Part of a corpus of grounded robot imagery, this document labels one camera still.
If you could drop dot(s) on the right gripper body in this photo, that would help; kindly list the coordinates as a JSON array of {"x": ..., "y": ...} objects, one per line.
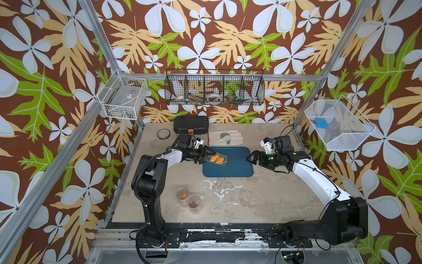
[{"x": 269, "y": 160}]

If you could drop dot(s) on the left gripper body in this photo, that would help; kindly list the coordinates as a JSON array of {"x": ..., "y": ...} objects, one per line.
[{"x": 196, "y": 153}]

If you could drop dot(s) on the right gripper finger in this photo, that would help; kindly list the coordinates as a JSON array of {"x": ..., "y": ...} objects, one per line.
[
  {"x": 255, "y": 155},
  {"x": 254, "y": 161}
]

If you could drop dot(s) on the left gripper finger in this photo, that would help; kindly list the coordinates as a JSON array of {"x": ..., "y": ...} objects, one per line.
[
  {"x": 208, "y": 152},
  {"x": 204, "y": 160}
]

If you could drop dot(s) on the clear jar with cookies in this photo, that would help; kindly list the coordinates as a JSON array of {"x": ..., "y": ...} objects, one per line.
[{"x": 218, "y": 159}]

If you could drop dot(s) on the clear jar brown cookies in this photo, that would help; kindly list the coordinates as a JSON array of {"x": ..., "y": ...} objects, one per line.
[{"x": 194, "y": 204}]

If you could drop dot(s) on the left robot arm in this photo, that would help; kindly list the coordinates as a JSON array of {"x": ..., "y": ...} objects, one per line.
[{"x": 150, "y": 179}]

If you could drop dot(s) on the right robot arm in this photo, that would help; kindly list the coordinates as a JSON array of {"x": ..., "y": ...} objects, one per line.
[{"x": 343, "y": 218}]

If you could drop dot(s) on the clear jar orange cookies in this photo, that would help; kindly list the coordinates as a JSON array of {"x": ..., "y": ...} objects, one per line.
[{"x": 182, "y": 194}]

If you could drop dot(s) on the teal plastic tray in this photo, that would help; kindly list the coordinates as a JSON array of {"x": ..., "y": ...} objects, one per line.
[{"x": 236, "y": 164}]

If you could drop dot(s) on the black tool case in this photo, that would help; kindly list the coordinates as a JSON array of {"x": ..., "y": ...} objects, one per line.
[{"x": 193, "y": 125}]

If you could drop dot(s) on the brown tape roll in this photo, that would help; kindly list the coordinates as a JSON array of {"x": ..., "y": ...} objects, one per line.
[{"x": 163, "y": 134}]

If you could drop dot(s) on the blue object in basket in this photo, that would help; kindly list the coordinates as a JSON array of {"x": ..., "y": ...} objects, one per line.
[{"x": 320, "y": 123}]

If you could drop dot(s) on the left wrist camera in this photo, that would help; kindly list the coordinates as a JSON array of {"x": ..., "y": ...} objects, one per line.
[{"x": 197, "y": 143}]

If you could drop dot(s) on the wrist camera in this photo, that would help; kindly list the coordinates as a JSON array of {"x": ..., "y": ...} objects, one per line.
[
  {"x": 268, "y": 145},
  {"x": 197, "y": 143}
]

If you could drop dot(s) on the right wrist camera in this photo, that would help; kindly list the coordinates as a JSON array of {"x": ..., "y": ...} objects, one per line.
[{"x": 268, "y": 145}]

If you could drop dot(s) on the black wire basket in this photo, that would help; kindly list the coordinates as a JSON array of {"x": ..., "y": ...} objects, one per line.
[{"x": 214, "y": 87}]

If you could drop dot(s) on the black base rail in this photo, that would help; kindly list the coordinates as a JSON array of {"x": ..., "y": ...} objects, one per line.
[{"x": 173, "y": 235}]

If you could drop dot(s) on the white wire basket right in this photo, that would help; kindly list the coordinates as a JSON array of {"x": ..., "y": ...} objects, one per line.
[{"x": 348, "y": 127}]

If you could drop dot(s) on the white wire basket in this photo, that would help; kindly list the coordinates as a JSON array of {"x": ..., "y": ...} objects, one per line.
[
  {"x": 348, "y": 127},
  {"x": 123, "y": 96}
]

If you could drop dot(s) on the white wire basket left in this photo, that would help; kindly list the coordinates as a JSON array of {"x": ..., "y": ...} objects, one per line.
[{"x": 123, "y": 96}]

